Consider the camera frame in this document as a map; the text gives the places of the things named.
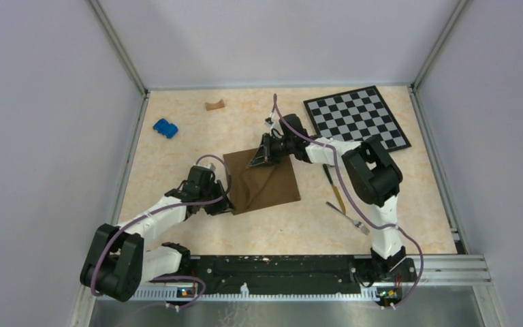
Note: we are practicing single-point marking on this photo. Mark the silver metal fork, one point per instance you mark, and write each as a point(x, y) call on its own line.
point(358, 224)

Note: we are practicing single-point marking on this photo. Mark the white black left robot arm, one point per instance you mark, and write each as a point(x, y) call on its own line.
point(119, 260)

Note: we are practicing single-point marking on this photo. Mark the green wooden handled knife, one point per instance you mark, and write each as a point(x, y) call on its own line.
point(334, 189)

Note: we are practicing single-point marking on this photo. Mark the small wooden arch block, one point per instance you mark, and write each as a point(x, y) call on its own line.
point(215, 106)

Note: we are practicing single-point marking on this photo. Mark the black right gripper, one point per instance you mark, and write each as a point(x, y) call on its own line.
point(264, 153)

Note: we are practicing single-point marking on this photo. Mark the brown fabric napkin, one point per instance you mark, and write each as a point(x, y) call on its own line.
point(260, 187)

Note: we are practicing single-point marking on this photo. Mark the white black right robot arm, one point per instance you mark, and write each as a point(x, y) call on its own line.
point(374, 176)

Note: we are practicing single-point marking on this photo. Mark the blue toy car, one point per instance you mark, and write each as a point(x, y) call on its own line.
point(165, 128)

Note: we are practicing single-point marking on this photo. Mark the aluminium frame rail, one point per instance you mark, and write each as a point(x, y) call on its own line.
point(432, 270)

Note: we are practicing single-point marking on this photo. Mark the black white checkerboard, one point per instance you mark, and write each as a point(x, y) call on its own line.
point(356, 115)

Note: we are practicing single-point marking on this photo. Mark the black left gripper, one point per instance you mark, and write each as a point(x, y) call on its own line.
point(221, 206)

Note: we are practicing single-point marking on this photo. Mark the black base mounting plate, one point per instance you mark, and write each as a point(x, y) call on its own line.
point(293, 274)

